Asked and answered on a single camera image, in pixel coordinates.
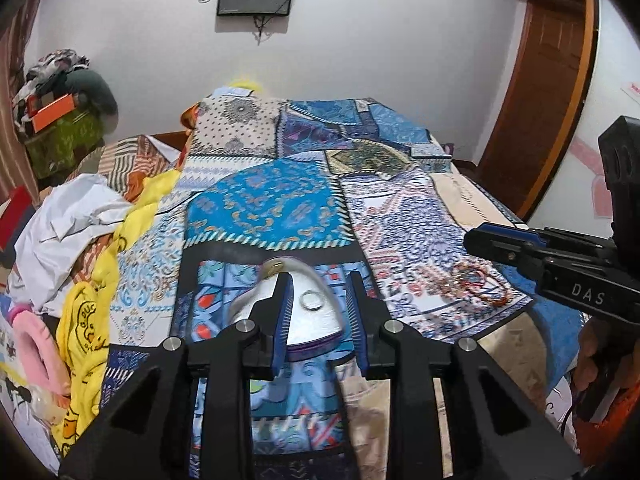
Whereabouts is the gold bead chain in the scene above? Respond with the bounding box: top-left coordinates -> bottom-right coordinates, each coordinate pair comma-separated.
432,259 -> 481,297

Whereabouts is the white sliding wardrobe door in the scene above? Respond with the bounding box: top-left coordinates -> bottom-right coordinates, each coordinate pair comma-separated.
527,0 -> 640,242

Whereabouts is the dark green cushion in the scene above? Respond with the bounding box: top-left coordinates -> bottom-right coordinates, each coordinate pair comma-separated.
65,69 -> 120,134

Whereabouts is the pink plush item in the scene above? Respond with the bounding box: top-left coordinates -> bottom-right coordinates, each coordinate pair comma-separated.
10,304 -> 72,397

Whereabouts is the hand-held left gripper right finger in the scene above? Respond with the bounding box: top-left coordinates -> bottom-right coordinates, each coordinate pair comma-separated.
348,271 -> 585,480

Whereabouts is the blue patchwork blanket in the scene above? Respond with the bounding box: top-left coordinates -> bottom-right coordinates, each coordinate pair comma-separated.
107,89 -> 586,480

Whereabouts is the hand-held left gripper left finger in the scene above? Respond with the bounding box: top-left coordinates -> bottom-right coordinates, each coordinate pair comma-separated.
57,271 -> 296,480

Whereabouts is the yellow printed cloth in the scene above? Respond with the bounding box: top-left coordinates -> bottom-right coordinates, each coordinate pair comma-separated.
52,167 -> 183,461

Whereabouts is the wooden wardrobe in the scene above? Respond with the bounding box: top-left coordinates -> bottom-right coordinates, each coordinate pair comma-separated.
470,0 -> 601,224

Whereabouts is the orange box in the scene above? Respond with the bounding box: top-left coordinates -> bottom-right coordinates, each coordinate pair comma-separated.
30,94 -> 77,134

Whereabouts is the red box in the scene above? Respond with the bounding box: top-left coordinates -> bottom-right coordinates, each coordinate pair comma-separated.
0,186 -> 34,254

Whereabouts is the orange striped sheet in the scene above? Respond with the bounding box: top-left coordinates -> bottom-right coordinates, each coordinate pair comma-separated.
97,132 -> 190,202

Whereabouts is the heart-shaped purple jewelry box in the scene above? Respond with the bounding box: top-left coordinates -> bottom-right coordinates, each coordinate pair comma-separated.
227,256 -> 347,364

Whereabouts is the pile of clothes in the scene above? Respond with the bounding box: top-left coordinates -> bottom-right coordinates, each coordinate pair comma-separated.
12,49 -> 91,136

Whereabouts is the red beaded bracelet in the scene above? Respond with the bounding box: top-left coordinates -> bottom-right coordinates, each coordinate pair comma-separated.
462,265 -> 512,307

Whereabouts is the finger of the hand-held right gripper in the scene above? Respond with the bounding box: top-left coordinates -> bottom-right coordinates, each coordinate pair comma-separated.
463,229 -> 552,282
477,223 -> 617,264

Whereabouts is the striped brown curtain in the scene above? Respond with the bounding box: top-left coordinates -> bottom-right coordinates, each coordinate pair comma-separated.
0,0 -> 63,207

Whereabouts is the white cloth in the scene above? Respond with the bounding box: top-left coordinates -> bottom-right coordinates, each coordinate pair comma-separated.
15,172 -> 135,317

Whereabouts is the person's right hand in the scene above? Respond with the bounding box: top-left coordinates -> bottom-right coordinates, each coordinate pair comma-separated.
572,317 -> 640,397

